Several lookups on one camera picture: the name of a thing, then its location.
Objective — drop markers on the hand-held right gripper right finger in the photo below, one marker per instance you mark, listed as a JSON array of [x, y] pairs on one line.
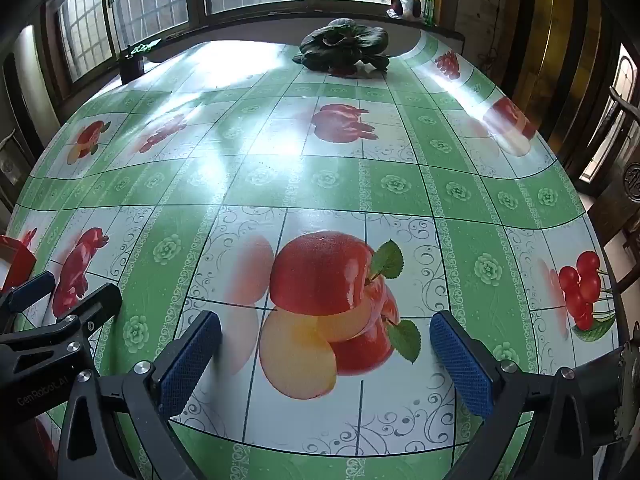
[[462, 367]]

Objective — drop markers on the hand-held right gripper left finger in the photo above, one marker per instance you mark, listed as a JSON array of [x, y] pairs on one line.
[[190, 360]]

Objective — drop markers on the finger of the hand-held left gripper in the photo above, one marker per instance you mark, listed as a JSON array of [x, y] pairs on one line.
[[30, 288], [100, 305]]

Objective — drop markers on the red-edged white tray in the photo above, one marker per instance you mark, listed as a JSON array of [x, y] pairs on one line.
[[15, 260]]

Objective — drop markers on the green printed tablecloth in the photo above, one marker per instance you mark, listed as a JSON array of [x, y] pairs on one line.
[[325, 175]]

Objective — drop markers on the small black box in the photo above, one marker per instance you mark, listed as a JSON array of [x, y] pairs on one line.
[[131, 71]]

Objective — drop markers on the green cloth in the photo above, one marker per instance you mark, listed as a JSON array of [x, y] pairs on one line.
[[145, 48]]

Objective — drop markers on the window with metal bars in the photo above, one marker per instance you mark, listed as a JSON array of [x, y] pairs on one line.
[[150, 5]]

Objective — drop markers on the dark green leafy vegetable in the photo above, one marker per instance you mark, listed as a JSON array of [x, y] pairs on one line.
[[340, 45]]

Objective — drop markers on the green bottle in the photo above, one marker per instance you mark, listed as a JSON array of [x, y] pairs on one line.
[[429, 10]]

